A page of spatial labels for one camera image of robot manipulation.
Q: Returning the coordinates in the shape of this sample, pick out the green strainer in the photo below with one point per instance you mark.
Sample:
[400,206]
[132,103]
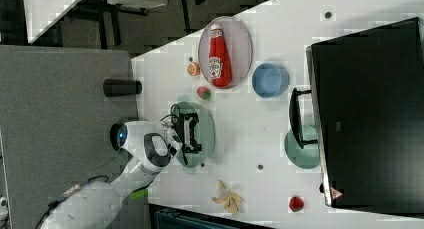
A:
[204,132]

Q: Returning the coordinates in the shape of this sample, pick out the orange slice toy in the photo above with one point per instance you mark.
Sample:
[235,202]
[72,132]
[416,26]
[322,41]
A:
[193,68]

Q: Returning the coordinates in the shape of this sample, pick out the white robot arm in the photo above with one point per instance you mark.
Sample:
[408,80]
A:
[94,204]

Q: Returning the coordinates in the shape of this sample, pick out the red ketchup bottle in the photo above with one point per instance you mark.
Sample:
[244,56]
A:
[219,65]

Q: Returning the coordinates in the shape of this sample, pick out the grey round plate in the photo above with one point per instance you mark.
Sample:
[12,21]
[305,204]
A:
[238,45]

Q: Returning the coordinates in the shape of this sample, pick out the green mug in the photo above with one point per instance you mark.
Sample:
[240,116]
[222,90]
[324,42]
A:
[306,157]

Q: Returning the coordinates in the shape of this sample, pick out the small red fruit toy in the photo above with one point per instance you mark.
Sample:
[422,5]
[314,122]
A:
[296,204]

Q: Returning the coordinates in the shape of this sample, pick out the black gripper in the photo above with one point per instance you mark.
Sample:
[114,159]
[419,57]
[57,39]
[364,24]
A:
[185,128]

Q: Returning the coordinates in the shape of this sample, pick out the blue bowl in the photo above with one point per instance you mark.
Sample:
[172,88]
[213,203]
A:
[270,80]

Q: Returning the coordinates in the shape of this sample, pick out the strawberry toy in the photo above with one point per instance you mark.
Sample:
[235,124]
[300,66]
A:
[204,93]

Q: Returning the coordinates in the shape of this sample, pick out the black toaster oven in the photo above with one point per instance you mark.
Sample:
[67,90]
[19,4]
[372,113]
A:
[367,90]

